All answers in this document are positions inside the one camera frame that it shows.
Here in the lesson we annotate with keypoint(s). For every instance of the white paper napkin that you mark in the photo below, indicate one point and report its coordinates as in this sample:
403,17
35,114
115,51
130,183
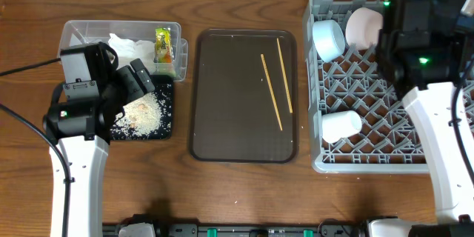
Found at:
128,50

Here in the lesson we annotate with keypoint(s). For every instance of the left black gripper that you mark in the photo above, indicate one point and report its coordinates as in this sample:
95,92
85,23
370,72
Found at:
130,84

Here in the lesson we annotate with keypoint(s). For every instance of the wooden chopstick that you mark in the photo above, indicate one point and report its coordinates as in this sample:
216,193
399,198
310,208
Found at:
270,87
283,72

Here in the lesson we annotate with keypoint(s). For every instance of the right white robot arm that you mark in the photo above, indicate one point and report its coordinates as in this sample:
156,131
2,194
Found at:
425,50

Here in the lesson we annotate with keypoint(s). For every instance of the white plastic cup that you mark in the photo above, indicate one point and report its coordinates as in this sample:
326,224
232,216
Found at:
340,125

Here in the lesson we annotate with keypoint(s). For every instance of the white pink shallow bowl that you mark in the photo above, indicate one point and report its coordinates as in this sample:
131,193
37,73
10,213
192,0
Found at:
363,27

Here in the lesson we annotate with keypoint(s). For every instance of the black plastic tray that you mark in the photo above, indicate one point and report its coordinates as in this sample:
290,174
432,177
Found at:
164,92

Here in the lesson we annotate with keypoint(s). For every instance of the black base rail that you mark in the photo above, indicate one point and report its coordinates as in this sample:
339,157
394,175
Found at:
193,228

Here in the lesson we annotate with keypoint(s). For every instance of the left wooden chopstick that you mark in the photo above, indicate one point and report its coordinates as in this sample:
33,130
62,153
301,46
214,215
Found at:
270,87

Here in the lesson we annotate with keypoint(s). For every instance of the light blue bowl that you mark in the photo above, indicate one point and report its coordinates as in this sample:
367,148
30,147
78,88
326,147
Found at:
328,39

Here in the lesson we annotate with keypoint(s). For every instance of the right wooden chopstick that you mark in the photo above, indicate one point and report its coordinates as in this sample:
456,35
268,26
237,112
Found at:
283,72

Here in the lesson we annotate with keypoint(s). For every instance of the rice food waste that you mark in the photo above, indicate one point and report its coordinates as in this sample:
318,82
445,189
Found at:
142,115

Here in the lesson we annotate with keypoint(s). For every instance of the grey plastic dishwasher rack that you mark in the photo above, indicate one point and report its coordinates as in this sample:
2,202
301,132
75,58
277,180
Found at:
388,141

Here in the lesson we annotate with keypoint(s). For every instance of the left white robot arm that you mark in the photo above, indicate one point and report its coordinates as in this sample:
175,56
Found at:
82,112

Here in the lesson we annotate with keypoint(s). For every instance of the brown plastic serving tray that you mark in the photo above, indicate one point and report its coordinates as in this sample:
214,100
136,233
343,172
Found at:
232,114

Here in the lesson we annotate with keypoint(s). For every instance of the green orange snack wrapper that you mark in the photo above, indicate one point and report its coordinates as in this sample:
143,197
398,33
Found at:
163,46

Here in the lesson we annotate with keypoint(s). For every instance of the clear plastic waste bin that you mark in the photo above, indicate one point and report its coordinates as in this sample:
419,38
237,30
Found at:
78,32

